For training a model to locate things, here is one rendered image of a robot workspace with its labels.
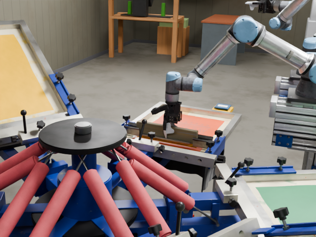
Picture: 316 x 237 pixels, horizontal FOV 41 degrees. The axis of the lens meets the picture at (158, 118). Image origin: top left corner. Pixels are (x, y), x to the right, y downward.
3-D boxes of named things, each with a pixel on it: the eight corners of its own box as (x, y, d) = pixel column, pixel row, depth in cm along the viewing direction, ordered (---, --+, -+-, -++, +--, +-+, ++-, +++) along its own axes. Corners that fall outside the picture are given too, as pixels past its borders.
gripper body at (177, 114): (177, 125, 226) (177, 104, 222) (161, 122, 229) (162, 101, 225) (181, 121, 233) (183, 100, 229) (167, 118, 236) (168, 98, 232)
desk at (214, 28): (245, 52, 1021) (249, 16, 992) (236, 66, 878) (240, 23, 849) (212, 50, 1044) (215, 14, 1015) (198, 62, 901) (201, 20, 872)
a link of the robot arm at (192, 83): (203, 75, 228) (183, 73, 229) (202, 80, 217) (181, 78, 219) (202, 89, 230) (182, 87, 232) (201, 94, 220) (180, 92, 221)
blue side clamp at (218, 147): (216, 146, 239) (217, 134, 236) (224, 147, 237) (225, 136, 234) (200, 167, 212) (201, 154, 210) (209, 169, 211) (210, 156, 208)
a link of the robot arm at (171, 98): (162, 93, 224) (168, 90, 231) (162, 101, 226) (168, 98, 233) (176, 95, 221) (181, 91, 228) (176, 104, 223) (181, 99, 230)
